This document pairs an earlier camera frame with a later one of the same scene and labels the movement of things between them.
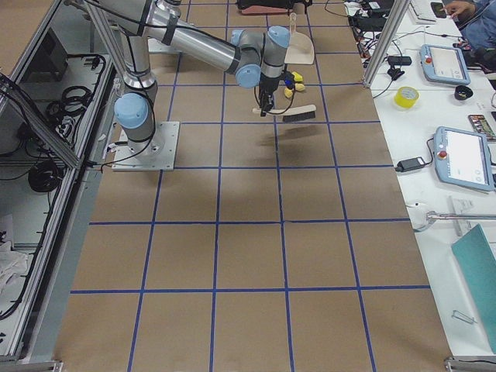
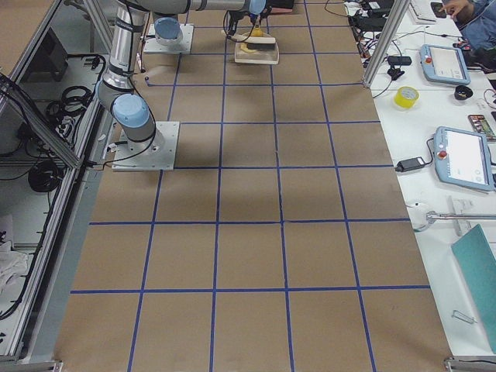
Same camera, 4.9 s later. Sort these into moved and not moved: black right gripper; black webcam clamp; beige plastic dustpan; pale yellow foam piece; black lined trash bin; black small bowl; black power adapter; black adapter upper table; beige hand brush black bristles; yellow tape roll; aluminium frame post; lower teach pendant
Moved: pale yellow foam piece; black right gripper; beige plastic dustpan; beige hand brush black bristles
Not moved: lower teach pendant; black power adapter; black small bowl; yellow tape roll; black lined trash bin; aluminium frame post; black adapter upper table; black webcam clamp
